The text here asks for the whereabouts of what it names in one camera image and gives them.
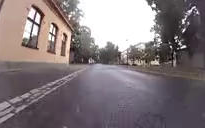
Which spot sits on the grey asphalt road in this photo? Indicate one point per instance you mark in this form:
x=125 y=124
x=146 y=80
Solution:
x=100 y=90

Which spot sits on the row of trees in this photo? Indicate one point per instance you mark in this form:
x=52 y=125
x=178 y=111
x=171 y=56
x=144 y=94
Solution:
x=81 y=40

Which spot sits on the distant pale building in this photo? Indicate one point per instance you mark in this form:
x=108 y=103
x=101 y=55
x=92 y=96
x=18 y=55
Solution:
x=136 y=53

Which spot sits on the grass verge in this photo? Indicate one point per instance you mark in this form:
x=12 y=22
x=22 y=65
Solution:
x=176 y=70

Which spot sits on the cobblestone kerb strip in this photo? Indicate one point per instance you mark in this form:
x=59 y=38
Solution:
x=33 y=93

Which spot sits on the grey asphalt sidewalk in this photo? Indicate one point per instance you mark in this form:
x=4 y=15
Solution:
x=16 y=83

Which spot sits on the large dark trees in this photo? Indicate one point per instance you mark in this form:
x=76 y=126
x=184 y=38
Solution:
x=190 y=30

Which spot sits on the beige building with arched windows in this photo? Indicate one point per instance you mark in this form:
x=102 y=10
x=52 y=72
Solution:
x=13 y=33

